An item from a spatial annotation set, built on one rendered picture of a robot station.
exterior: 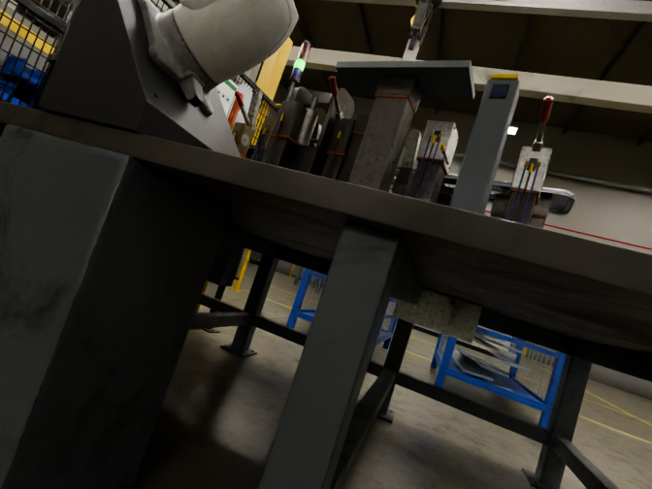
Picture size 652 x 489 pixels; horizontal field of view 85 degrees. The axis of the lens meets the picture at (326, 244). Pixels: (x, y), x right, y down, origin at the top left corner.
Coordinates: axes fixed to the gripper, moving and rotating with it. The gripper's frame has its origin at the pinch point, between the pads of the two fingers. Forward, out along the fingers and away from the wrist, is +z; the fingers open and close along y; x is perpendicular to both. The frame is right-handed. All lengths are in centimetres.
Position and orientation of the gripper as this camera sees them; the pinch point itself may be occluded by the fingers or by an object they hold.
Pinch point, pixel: (410, 54)
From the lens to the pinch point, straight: 115.1
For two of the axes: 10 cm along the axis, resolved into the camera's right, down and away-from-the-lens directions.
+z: -3.1, 9.5, -0.8
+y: 2.1, 1.5, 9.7
